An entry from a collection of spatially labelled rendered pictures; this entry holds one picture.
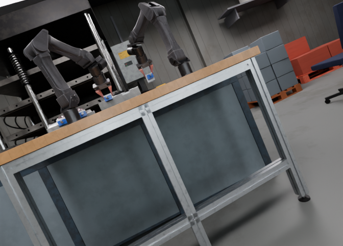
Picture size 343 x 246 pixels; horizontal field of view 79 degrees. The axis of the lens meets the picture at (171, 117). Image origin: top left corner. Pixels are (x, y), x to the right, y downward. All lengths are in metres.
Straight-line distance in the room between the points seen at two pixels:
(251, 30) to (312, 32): 1.76
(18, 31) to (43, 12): 0.28
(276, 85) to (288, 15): 2.91
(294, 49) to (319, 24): 1.82
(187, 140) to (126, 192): 0.49
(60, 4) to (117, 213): 1.84
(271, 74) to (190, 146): 2.77
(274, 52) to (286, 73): 0.41
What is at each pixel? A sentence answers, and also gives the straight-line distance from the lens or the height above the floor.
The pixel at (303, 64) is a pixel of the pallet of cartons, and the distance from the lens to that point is 4.84.
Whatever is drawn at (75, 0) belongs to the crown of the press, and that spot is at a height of 1.91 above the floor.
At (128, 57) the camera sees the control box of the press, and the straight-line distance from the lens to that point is 2.24.
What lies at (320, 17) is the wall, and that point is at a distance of 7.13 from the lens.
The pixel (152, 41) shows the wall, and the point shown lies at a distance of 4.72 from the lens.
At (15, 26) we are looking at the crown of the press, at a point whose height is 1.87.
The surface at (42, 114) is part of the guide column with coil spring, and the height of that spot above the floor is 1.09.
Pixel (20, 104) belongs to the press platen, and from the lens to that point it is 2.39.
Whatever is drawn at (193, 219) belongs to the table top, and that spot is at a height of 0.21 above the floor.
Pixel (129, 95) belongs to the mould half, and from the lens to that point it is 1.30.
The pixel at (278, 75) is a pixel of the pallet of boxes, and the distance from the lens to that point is 3.95.
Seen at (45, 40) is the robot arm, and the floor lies 1.20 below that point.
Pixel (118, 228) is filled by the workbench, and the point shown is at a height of 0.15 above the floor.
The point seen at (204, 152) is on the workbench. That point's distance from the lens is 1.36.
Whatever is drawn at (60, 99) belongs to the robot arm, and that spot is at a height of 0.94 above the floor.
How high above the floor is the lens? 0.72
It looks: 4 degrees down
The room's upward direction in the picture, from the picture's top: 24 degrees counter-clockwise
